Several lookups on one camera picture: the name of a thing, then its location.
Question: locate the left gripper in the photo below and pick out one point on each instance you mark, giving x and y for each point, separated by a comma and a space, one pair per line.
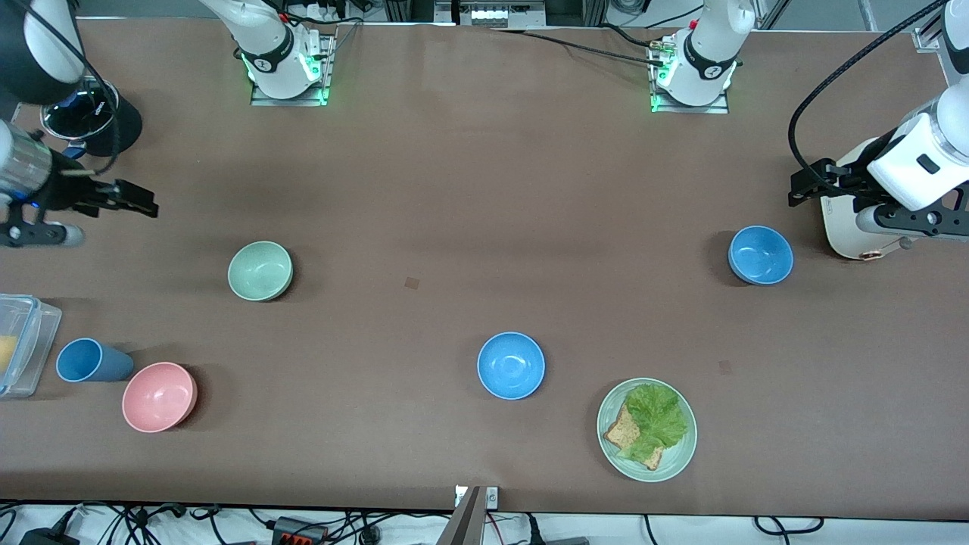
854, 175

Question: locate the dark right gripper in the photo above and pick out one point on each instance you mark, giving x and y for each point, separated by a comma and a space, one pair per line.
65, 192

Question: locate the blue bowl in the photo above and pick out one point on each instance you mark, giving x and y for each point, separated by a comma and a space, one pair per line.
761, 255
511, 365

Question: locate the green bowl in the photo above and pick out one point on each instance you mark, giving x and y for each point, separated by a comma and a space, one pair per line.
260, 270

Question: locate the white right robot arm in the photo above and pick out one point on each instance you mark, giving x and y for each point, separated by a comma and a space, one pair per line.
269, 45

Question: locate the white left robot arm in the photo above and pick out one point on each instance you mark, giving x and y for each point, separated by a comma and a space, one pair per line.
708, 60

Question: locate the pink bowl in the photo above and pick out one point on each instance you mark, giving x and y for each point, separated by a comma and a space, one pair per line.
159, 397

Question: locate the white toaster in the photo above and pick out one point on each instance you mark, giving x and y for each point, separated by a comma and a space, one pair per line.
842, 235

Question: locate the blue cup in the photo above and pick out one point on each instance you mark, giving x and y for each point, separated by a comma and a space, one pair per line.
91, 360

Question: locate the clear plastic container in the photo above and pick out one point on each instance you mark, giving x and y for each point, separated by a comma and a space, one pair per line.
34, 341

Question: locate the yellow food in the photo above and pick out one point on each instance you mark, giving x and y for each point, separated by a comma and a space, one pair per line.
6, 356

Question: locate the green lettuce leaf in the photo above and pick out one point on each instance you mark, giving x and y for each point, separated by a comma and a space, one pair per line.
657, 416

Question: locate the green plate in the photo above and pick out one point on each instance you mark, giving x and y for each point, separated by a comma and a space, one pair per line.
681, 456

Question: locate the brown bread slice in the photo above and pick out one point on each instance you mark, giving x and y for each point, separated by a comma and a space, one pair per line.
622, 433

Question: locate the black power adapter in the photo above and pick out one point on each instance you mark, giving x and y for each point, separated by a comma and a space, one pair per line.
49, 538

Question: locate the grey control box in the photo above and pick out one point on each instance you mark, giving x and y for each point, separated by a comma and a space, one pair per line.
492, 11

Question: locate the orange black power box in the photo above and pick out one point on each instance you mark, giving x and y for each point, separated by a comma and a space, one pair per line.
299, 531

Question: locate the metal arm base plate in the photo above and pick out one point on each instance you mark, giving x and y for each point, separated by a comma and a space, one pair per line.
328, 72
719, 108

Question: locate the metal camera pole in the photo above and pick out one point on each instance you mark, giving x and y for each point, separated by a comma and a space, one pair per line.
463, 522

